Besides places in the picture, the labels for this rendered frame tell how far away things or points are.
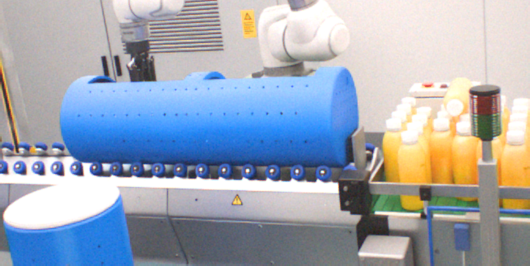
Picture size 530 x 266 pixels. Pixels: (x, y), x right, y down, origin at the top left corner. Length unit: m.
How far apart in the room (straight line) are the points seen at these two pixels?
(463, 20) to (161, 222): 2.94
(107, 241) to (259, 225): 0.49
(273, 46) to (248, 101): 0.66
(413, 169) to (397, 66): 3.06
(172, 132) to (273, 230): 0.40
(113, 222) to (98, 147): 0.49
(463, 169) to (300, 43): 0.86
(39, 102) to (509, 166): 3.40
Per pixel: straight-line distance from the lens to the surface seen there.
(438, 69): 4.78
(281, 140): 1.93
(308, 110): 1.89
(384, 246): 1.77
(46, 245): 1.75
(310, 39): 2.44
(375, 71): 4.88
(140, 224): 2.27
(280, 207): 2.02
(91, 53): 4.30
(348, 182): 1.80
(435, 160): 1.91
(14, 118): 3.00
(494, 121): 1.54
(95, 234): 1.76
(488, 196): 1.60
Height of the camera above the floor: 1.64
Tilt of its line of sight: 15 degrees down
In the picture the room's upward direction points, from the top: 7 degrees counter-clockwise
